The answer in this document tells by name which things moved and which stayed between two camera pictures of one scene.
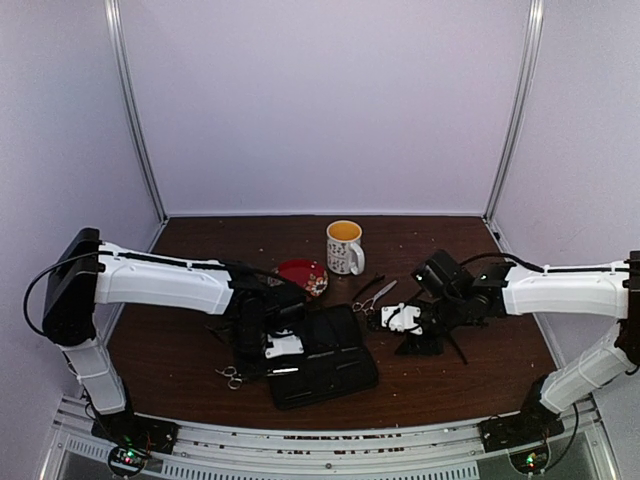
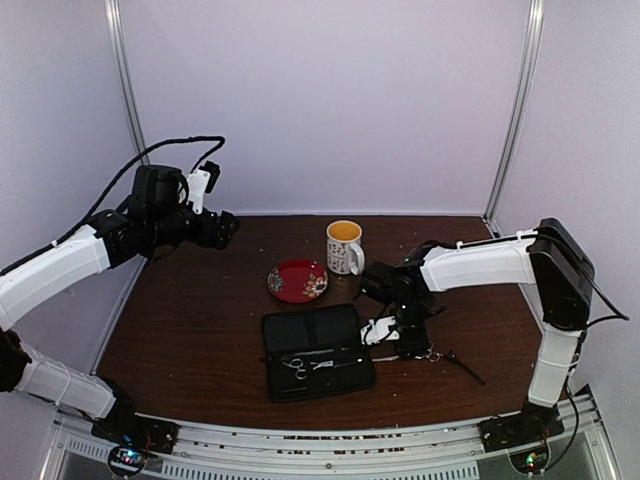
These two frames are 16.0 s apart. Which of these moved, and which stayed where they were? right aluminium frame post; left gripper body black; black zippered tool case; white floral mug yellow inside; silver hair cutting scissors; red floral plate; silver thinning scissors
Moved: silver thinning scissors; silver hair cutting scissors; left gripper body black
Stayed: black zippered tool case; right aluminium frame post; white floral mug yellow inside; red floral plate
